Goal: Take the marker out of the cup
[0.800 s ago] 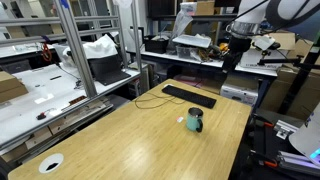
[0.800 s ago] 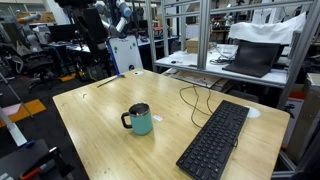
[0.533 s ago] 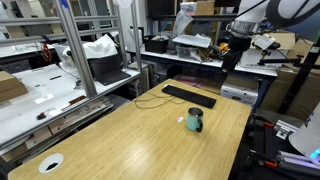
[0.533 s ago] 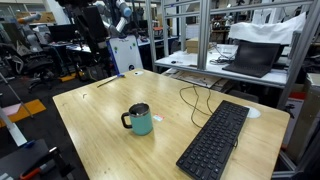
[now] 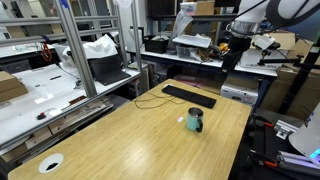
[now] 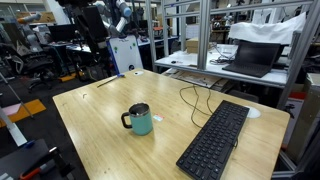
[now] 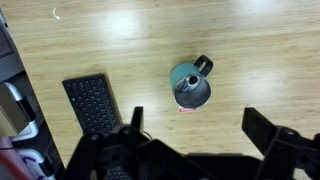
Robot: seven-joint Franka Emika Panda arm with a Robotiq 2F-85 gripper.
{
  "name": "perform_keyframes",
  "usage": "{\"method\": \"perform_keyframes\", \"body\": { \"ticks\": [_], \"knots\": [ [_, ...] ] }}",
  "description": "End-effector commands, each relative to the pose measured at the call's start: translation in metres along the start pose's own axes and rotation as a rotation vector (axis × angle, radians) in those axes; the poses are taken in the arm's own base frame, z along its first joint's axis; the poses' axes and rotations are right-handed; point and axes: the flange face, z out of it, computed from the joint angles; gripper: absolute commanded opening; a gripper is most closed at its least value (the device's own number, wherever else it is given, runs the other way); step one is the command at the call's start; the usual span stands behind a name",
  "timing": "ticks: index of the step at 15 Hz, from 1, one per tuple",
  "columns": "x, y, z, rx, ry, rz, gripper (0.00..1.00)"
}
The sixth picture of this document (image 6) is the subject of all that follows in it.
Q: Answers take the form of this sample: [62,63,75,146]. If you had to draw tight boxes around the red and white sticker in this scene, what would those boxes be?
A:
[152,113,165,122]

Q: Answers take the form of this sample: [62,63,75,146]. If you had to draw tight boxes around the thin stick with blue tip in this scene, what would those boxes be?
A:
[96,73,126,89]

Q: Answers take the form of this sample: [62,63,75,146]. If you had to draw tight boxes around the white board with green dots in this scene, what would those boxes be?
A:
[106,35,144,75]

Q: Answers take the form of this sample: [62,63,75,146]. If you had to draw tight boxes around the brown cardboard box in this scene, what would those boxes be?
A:
[185,37,213,54]

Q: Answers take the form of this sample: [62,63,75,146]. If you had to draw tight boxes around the black computer keyboard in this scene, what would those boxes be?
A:
[175,99,251,180]

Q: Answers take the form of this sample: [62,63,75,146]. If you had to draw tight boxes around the black open laptop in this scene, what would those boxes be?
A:
[221,40,282,79]

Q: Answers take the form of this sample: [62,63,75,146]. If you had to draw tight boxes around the black computer monitor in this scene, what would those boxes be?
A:
[48,23,78,44]

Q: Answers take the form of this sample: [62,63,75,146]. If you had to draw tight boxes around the white plastic sheet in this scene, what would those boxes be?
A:
[228,12,307,46]

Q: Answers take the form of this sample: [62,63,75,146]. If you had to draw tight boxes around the black office chair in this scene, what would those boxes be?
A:
[13,49,56,93]

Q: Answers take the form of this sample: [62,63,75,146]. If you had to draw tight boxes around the white slanted metal bar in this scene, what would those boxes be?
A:
[0,106,28,148]

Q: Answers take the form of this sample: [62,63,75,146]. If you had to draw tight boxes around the black cart with orange clamps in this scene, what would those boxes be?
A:
[0,138,76,180]

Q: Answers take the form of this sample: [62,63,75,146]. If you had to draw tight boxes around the teal mug with black handle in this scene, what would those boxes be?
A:
[120,102,154,137]

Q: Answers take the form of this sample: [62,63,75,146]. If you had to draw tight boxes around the thin black keyboard cable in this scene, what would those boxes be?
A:
[179,85,214,130]

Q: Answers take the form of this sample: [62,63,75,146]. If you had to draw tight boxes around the tangled cables on shelf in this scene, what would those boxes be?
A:
[209,43,236,66]

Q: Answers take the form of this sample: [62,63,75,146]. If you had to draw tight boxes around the aluminium extrusion shelf frame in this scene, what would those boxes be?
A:
[145,0,320,111]

